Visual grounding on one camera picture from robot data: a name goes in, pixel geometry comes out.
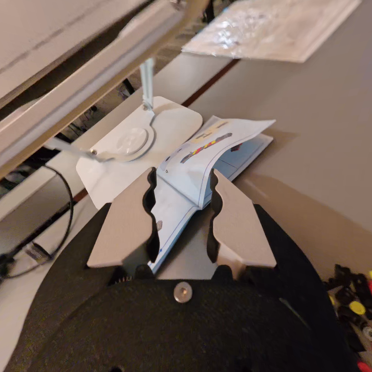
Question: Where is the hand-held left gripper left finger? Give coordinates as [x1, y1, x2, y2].
[87, 167, 160, 268]

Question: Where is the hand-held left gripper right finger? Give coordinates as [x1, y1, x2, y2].
[207, 169, 277, 272]

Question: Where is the lego instruction booklet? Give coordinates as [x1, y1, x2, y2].
[147, 116, 276, 274]

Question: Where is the pile of lego pieces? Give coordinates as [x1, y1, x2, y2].
[323, 263, 372, 372]

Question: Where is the white document stand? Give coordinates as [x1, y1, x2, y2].
[0, 0, 210, 210]

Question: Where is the clear plastic bag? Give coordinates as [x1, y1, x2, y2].
[182, 0, 362, 63]

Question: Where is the black cable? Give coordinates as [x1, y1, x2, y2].
[0, 164, 74, 279]

